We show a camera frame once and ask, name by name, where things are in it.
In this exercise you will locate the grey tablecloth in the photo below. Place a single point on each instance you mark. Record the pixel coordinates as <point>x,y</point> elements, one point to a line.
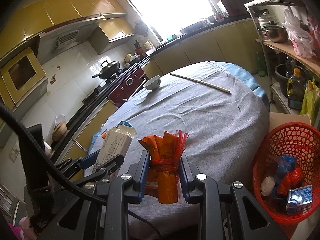
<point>225,130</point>

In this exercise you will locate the steel cooking pot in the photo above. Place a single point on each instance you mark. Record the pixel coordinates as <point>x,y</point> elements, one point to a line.
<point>275,33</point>

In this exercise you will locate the cardboard box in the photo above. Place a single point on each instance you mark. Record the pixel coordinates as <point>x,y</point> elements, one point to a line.
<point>277,119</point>

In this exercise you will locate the long wooden stick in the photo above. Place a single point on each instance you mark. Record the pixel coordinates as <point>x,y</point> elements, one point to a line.
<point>203,83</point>

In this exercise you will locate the yellow plastic bag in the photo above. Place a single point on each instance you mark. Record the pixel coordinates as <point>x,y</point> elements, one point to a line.
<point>310,100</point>

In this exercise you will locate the cooking oil bottle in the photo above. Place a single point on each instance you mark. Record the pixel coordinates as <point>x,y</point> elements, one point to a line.
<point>295,90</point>

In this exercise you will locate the metal storage rack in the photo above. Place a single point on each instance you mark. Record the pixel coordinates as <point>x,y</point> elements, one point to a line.
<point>311,65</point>

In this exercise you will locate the white ceramic bowl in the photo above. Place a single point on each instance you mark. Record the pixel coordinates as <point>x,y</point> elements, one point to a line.
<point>153,83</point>

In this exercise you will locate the dark red oven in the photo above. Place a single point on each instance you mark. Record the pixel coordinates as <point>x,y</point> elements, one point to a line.
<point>131,84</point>

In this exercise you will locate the red plastic basket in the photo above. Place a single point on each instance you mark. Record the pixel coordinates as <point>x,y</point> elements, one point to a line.
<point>295,139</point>

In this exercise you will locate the blue trash bag in basket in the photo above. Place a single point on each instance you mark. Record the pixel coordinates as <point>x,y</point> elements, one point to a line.
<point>285,164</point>

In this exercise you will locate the red trash in basket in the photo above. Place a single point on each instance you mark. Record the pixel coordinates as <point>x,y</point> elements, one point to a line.
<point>290,181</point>

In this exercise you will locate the red plastic bag on shelf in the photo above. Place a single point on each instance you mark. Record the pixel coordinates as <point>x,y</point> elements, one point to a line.
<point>315,33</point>

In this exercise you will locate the clay pot in bag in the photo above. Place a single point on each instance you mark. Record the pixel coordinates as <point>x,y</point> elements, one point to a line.
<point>59,127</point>

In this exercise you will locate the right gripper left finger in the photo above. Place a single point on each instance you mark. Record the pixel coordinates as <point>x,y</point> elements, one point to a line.
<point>128,188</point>

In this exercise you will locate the range hood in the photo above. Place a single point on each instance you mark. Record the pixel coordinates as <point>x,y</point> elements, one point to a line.
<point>56,41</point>

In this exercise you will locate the gas stove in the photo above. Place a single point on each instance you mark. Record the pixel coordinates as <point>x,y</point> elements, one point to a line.
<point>104,85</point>

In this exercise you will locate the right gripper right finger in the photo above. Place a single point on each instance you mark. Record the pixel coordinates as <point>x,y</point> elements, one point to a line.
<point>199,188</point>

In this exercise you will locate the black bucket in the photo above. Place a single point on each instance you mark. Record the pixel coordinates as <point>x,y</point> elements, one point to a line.
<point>283,72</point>

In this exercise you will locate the orange red wrapper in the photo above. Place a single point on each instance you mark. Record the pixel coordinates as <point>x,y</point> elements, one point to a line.
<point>165,153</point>

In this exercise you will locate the microwave oven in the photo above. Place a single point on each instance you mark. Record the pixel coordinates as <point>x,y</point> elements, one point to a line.
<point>232,7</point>

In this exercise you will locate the black wok with lid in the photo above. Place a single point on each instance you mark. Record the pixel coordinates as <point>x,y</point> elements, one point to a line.
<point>108,69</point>

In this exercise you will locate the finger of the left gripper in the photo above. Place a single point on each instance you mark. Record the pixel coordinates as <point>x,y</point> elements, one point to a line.
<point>70,167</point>
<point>103,173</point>

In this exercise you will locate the white pink plastic bag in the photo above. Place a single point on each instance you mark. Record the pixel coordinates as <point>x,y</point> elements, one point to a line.
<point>301,40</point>

